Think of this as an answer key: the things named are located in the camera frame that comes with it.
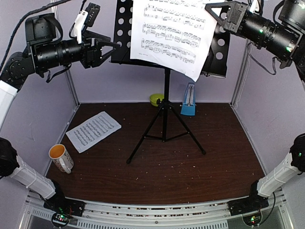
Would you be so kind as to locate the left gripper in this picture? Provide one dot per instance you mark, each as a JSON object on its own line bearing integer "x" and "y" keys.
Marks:
{"x": 94, "y": 57}

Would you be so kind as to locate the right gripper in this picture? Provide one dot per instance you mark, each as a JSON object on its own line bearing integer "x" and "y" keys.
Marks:
{"x": 235, "y": 16}

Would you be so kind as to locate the sheet music page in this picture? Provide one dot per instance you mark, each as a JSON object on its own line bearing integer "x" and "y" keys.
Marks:
{"x": 176, "y": 34}
{"x": 92, "y": 131}

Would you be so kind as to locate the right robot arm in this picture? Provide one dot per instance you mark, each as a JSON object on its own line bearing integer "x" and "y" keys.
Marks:
{"x": 285, "y": 39}

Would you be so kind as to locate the green bowl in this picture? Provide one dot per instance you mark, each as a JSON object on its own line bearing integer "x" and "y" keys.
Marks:
{"x": 156, "y": 99}

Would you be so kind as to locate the blue metronome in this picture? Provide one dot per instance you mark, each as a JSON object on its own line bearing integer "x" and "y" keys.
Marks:
{"x": 188, "y": 106}

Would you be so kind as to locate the white patterned mug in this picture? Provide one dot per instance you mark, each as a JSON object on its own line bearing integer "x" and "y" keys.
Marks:
{"x": 61, "y": 158}

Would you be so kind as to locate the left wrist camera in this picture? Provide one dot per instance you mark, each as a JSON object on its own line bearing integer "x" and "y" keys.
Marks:
{"x": 84, "y": 19}

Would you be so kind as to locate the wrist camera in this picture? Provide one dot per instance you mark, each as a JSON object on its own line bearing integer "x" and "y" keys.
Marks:
{"x": 84, "y": 19}
{"x": 255, "y": 5}

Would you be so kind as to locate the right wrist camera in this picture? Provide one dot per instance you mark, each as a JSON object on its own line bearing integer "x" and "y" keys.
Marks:
{"x": 255, "y": 5}

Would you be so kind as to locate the left aluminium corner post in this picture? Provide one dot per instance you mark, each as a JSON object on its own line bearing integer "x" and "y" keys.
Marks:
{"x": 67, "y": 74}

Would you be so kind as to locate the aluminium corner post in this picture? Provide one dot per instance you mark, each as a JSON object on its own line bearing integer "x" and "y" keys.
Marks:
{"x": 67, "y": 74}
{"x": 244, "y": 68}

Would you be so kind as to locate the right aluminium corner post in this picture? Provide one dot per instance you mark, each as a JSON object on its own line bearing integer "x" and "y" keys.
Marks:
{"x": 244, "y": 68}

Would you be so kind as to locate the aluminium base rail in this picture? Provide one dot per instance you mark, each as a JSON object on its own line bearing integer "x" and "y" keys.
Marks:
{"x": 206, "y": 215}

